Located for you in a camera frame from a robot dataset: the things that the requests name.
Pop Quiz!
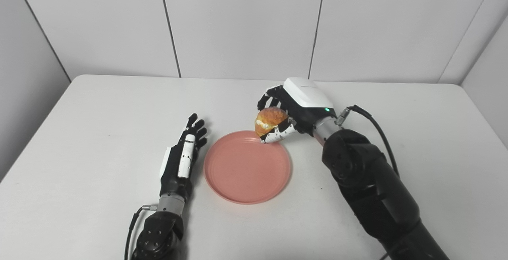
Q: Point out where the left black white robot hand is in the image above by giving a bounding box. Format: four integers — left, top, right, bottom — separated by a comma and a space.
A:
159, 113, 208, 202

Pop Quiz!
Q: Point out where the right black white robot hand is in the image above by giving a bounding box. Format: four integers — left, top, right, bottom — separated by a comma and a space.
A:
257, 77, 338, 144

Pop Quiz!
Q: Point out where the cream puff pastry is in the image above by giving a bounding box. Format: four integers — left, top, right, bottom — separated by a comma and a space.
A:
254, 107, 289, 137

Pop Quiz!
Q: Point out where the pink round plate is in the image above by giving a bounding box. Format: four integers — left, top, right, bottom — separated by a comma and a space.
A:
204, 130, 292, 204

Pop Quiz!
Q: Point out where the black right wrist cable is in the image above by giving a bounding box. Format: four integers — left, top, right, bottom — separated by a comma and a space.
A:
335, 105, 400, 177

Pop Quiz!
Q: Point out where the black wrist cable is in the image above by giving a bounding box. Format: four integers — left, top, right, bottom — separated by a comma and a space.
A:
124, 204, 158, 260
335, 105, 400, 177

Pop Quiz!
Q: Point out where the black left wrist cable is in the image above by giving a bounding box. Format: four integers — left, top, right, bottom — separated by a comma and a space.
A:
124, 204, 158, 260

